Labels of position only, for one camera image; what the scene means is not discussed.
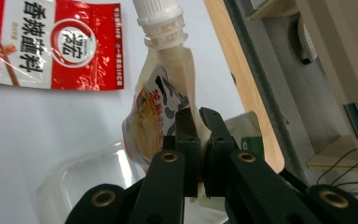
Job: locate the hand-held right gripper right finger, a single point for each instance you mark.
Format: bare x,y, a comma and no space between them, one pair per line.
219,149

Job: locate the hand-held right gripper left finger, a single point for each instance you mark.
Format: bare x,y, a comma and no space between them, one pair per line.
188,146

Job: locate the red white seasoning packet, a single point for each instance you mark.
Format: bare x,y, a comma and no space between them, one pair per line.
74,46

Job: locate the small spout sauce pouch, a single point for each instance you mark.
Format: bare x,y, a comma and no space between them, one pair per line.
155,124

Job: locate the clear plastic container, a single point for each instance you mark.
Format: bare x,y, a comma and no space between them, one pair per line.
84,174

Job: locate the green gold sauce pouch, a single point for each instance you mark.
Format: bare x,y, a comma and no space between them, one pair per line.
245,127

